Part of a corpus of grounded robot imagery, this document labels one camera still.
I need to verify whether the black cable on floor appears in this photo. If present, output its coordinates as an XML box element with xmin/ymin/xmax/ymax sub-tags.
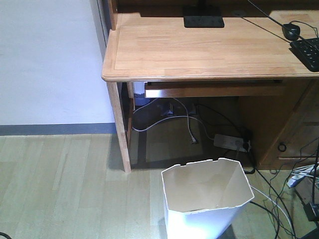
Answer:
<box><xmin>196</xmin><ymin>103</ymin><xmax>300</xmax><ymax>239</ymax></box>

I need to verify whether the wooden computer desk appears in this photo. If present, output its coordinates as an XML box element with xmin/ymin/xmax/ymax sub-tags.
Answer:
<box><xmin>102</xmin><ymin>0</ymin><xmax>319</xmax><ymax>173</ymax></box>

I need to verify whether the black computer monitor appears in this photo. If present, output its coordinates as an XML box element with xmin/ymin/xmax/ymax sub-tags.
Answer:
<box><xmin>182</xmin><ymin>0</ymin><xmax>225</xmax><ymax>28</ymax></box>

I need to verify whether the black computer mouse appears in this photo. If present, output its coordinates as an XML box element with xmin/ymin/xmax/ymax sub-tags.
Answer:
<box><xmin>282</xmin><ymin>23</ymin><xmax>301</xmax><ymax>41</ymax></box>

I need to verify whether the wooden keyboard tray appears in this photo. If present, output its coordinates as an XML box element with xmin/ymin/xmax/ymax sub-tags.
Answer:
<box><xmin>145</xmin><ymin>80</ymin><xmax>287</xmax><ymax>98</ymax></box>

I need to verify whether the white paper trash bin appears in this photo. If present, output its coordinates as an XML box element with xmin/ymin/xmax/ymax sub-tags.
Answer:
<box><xmin>161</xmin><ymin>158</ymin><xmax>254</xmax><ymax>239</ymax></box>

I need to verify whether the black keyboard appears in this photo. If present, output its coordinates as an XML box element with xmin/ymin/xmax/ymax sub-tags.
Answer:
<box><xmin>290</xmin><ymin>38</ymin><xmax>319</xmax><ymax>72</ymax></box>

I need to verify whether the white power strip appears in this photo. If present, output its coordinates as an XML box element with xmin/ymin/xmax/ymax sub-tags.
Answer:
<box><xmin>213</xmin><ymin>134</ymin><xmax>251</xmax><ymax>152</ymax></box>

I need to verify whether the white cable under desk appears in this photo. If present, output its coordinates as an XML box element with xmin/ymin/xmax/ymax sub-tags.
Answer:
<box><xmin>131</xmin><ymin>97</ymin><xmax>215</xmax><ymax>145</ymax></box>

